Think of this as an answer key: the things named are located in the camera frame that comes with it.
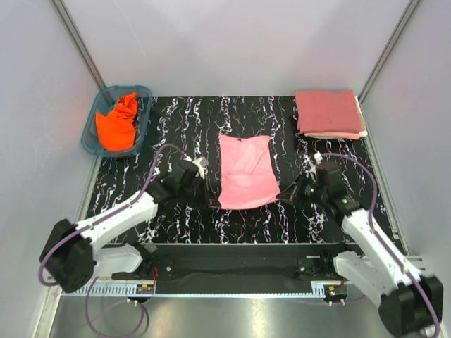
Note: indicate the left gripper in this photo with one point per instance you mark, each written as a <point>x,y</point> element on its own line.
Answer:
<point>208,195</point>

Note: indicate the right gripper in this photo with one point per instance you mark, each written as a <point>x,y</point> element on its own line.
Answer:
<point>293,191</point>

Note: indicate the pink t-shirt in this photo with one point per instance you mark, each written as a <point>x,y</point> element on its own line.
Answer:
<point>247,177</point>

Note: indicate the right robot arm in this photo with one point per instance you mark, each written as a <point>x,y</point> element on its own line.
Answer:
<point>407,300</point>

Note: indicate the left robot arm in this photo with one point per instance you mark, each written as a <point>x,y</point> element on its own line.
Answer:
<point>75,253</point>

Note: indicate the peach folded shirt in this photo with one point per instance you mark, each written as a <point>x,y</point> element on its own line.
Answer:
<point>333,135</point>

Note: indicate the dark red folded shirt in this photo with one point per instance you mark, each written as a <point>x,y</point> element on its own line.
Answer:
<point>323,112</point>

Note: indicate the orange t-shirt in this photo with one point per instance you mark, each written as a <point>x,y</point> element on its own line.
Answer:
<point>116,130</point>

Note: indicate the teal plastic basket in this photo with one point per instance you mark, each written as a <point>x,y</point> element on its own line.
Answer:
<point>104,103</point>

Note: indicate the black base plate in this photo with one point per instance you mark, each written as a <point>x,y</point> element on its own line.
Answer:
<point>237,269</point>

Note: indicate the aluminium rail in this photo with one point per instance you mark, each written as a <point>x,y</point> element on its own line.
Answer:
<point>136,289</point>

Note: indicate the left aluminium frame post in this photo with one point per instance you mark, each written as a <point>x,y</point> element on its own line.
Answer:
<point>73,32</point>

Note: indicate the aluminium frame post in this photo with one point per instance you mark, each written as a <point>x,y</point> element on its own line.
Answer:
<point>73,32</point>
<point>396,35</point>

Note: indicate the right aluminium frame post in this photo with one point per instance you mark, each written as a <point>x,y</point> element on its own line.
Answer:
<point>396,35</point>

